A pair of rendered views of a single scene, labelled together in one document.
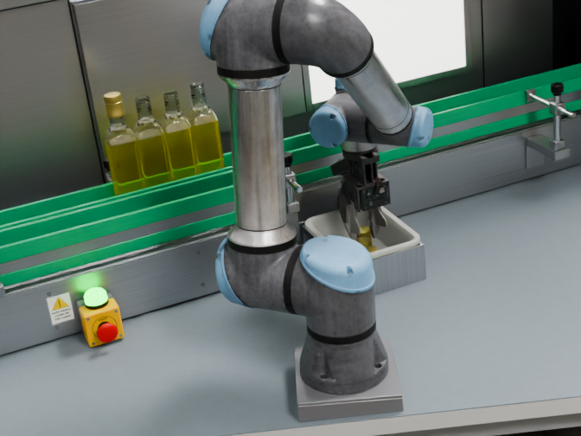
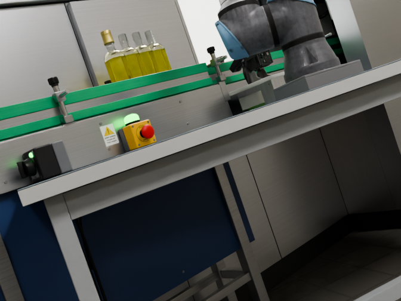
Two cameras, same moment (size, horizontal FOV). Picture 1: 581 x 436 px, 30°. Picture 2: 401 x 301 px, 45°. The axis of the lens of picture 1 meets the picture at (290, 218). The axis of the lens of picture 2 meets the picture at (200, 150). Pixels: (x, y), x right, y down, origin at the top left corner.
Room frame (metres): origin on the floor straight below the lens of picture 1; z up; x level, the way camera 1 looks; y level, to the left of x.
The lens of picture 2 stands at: (0.44, 0.71, 0.74)
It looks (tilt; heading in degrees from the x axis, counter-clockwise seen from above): 2 degrees down; 340
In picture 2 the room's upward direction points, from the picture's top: 19 degrees counter-clockwise
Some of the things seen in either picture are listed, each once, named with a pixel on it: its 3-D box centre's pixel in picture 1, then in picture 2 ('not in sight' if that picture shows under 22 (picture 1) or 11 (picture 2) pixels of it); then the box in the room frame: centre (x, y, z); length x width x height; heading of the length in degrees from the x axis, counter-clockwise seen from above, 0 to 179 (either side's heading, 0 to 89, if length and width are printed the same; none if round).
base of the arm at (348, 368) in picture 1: (342, 344); (307, 57); (1.56, -0.06, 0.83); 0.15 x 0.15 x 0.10
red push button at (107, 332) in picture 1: (105, 330); (145, 132); (1.77, 0.37, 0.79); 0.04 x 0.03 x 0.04; 110
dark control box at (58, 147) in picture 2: not in sight; (47, 162); (1.72, 0.65, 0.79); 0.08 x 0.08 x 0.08; 20
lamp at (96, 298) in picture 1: (95, 297); (131, 119); (1.82, 0.39, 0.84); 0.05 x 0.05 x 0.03
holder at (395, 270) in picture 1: (356, 246); (261, 97); (1.99, -0.13, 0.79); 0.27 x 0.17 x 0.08; 20
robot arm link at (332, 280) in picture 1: (335, 283); (292, 17); (1.56, -0.06, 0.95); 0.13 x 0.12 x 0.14; 62
